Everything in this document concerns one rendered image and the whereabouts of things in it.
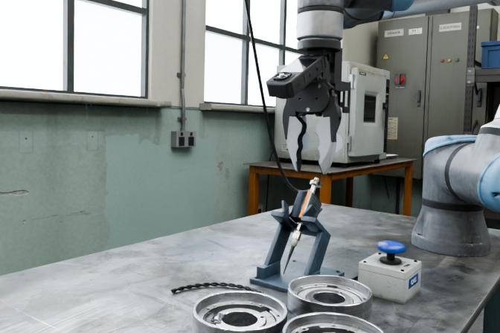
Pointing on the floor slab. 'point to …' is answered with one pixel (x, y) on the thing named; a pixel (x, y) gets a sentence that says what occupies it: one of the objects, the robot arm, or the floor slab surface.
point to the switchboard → (431, 78)
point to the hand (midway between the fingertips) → (309, 165)
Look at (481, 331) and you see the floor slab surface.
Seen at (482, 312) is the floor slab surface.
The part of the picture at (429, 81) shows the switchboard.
